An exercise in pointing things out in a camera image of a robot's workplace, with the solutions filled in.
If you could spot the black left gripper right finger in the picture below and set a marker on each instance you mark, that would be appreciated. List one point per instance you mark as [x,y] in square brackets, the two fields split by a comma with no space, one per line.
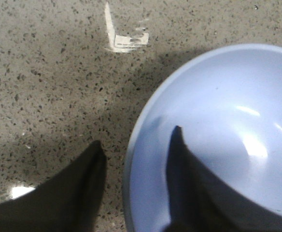
[199,201]

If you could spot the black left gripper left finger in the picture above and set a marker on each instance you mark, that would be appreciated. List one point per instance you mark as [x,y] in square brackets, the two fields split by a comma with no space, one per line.
[68,202]

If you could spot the blue bowl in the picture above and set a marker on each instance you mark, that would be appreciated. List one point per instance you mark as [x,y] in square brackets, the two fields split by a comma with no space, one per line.
[228,103]

